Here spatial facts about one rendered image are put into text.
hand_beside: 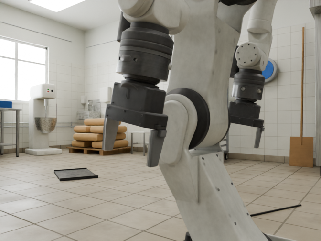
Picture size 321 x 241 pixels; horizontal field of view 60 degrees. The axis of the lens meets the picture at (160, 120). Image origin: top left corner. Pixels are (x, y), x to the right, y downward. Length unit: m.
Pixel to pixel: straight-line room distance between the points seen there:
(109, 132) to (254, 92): 0.47
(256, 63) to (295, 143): 3.62
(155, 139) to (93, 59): 6.91
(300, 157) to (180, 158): 3.85
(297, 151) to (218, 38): 3.84
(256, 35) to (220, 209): 0.54
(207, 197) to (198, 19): 0.38
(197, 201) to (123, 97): 0.31
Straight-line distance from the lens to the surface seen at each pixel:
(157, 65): 0.44
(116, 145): 5.63
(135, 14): 0.46
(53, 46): 7.11
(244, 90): 0.83
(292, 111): 4.69
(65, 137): 7.07
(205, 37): 0.64
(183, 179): 0.63
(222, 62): 0.67
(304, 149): 4.40
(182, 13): 0.51
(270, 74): 4.67
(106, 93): 6.63
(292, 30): 4.89
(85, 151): 5.75
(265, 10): 0.88
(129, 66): 0.44
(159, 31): 0.45
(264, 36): 0.92
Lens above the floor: 0.60
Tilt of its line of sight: 1 degrees up
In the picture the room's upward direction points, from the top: straight up
